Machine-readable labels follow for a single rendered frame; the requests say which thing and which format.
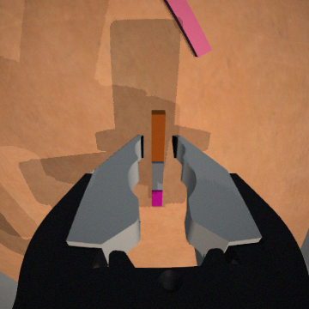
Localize orange rod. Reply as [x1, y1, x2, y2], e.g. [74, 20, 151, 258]
[151, 110, 166, 161]

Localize pink rod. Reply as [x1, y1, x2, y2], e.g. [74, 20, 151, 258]
[164, 0, 212, 58]

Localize magenta rectangular block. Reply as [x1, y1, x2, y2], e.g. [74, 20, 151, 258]
[152, 190, 162, 206]

